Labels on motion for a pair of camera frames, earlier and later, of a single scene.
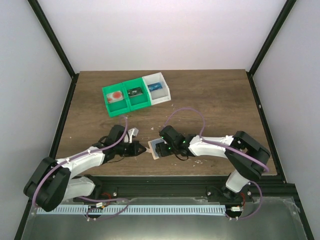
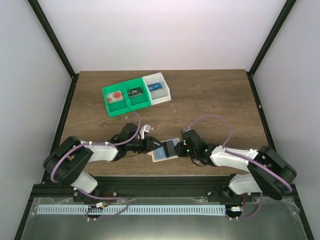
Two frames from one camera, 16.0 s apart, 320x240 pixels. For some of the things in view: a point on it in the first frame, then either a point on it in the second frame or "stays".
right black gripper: x=161 y=149 to x=180 y=149
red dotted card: x=115 y=96 stays
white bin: x=157 y=88 stays
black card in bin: x=134 y=92 stays
